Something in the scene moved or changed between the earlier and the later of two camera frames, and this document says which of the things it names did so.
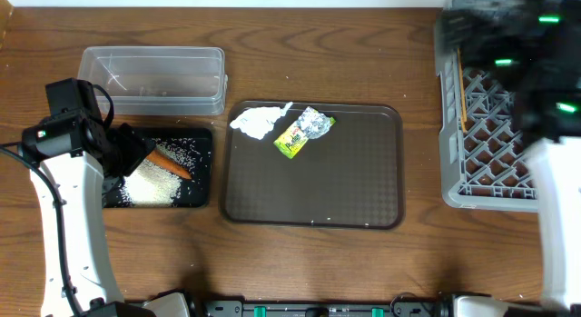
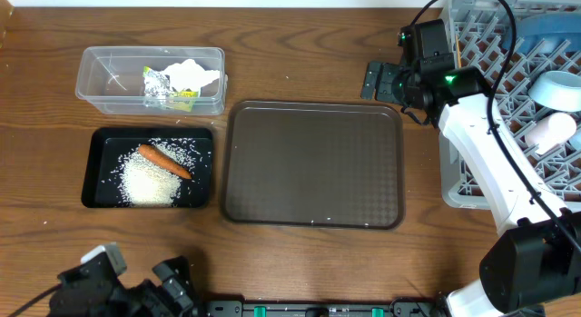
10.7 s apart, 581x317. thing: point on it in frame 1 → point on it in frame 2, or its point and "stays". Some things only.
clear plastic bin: x=158 y=81 stays
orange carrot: x=160 y=159 stays
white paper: x=258 y=121 → x=189 y=74
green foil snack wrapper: x=310 y=124 → x=158 y=92
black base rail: x=329 y=309 stays
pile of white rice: x=155 y=184 stays
